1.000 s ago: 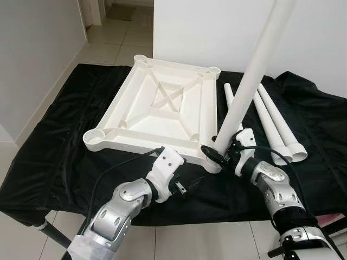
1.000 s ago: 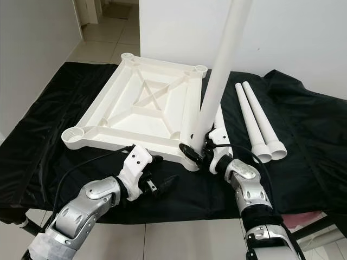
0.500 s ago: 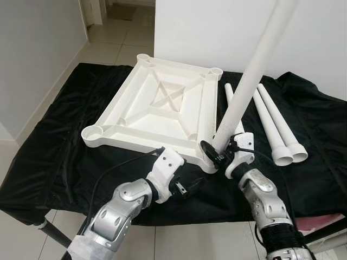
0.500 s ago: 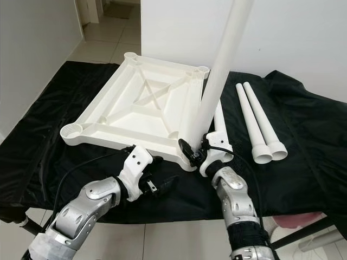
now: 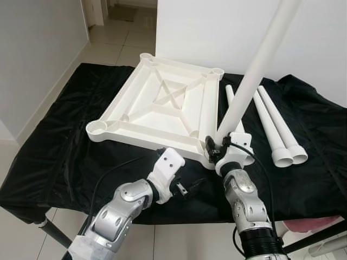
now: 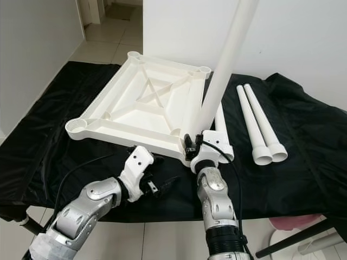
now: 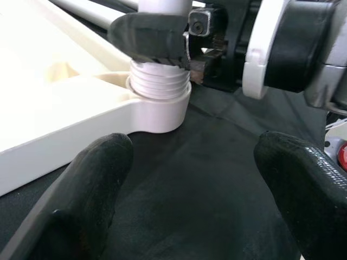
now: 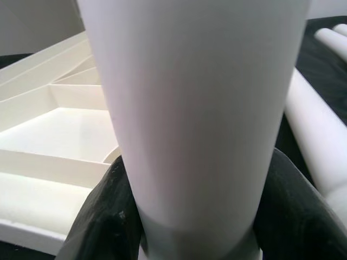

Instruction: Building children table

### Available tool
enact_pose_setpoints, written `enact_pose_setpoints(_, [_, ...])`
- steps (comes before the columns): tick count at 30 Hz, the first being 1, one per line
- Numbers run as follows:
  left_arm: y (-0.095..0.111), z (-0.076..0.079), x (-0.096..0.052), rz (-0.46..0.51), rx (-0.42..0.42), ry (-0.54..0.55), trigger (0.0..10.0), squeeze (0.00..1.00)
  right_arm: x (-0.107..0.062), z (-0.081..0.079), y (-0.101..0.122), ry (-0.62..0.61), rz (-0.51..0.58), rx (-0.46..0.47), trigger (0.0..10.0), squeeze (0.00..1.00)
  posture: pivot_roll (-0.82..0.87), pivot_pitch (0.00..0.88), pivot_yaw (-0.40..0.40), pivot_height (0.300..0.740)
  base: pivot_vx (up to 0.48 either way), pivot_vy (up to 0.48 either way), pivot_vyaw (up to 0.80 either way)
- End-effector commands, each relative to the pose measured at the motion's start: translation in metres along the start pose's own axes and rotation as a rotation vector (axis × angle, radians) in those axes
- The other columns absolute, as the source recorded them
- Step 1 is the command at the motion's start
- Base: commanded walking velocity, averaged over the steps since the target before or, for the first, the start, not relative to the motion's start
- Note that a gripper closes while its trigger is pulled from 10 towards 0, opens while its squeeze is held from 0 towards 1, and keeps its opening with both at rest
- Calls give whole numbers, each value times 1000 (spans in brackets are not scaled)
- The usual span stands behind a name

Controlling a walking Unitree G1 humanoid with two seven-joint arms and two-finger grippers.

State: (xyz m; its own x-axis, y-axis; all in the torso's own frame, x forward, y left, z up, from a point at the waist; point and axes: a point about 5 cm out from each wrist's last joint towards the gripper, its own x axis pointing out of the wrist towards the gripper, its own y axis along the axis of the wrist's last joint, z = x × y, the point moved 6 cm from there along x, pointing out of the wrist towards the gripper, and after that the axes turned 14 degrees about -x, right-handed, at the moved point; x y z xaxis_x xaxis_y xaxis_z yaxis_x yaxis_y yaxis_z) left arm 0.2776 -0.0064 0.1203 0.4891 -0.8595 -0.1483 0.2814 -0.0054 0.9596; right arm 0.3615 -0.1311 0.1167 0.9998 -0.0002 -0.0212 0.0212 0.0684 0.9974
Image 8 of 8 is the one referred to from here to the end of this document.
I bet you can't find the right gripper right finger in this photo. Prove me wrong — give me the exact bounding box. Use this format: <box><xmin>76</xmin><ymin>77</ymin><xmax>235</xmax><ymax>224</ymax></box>
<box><xmin>253</xmin><ymin>147</ymin><xmax>347</xmax><ymax>260</ymax></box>

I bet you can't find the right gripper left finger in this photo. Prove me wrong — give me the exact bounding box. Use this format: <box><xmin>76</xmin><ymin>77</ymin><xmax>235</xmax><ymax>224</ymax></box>
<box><xmin>55</xmin><ymin>155</ymin><xmax>147</xmax><ymax>260</ymax></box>

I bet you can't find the white plastic table top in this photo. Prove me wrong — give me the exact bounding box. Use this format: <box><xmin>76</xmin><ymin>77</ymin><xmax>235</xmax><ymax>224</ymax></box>
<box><xmin>0</xmin><ymin>31</ymin><xmax>123</xmax><ymax>257</ymax></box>

